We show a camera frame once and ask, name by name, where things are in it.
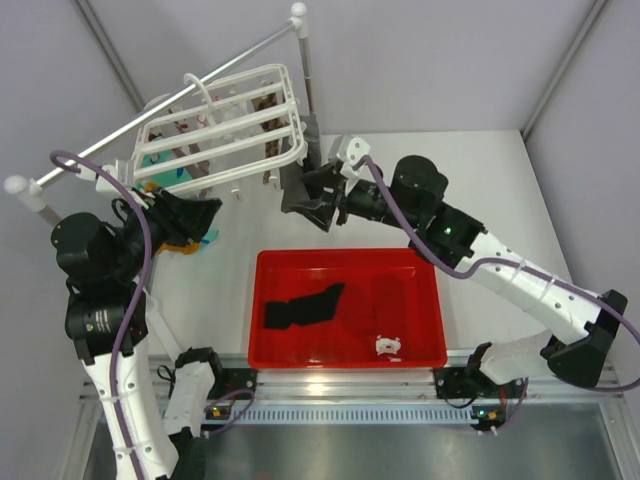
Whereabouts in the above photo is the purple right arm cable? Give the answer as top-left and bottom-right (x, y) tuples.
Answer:
(352, 154), (640, 436)

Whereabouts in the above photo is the mustard yellow sock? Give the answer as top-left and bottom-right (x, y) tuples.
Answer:
(157, 242), (200, 255)

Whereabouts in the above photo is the metal and white drying rack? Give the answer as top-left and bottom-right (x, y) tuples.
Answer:
(3, 2), (321, 356)

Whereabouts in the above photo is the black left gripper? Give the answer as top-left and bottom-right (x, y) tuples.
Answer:
(109, 183), (221, 278)

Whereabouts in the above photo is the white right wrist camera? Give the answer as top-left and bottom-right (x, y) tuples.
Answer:
(328, 135), (371, 177)

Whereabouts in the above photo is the grey sock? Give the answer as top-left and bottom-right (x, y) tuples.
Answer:
(301, 114), (323, 172)
(280, 163), (322, 213)

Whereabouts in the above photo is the brown argyle sock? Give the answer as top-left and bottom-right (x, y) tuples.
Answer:
(251, 92), (286, 185)

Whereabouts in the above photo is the black sock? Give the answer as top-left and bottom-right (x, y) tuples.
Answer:
(264, 283), (345, 330)

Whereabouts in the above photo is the white plastic sock hanger frame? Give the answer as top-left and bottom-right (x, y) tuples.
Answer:
(116, 64), (308, 196)

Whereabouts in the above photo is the red plastic bin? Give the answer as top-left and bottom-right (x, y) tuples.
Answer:
(248, 248), (448, 370)

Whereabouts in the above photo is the brown white striped sock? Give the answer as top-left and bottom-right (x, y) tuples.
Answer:
(148, 119), (210, 181)

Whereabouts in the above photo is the aluminium rail base frame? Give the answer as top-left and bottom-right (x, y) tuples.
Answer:
(79, 349), (626, 426)

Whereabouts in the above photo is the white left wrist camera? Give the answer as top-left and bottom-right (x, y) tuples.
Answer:
(95, 159), (134, 198)

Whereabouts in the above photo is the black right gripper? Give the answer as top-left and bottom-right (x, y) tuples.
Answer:
(289, 163), (421, 233)

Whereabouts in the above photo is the white sock with red trim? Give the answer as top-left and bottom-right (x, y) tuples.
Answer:
(196, 94), (264, 145)

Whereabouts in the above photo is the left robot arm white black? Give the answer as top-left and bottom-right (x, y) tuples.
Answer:
(51, 188), (222, 479)

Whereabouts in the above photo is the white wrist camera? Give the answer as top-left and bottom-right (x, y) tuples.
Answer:
(328, 135), (371, 177)
(95, 159), (134, 198)

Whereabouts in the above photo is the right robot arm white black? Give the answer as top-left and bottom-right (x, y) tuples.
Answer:
(292, 155), (627, 397)

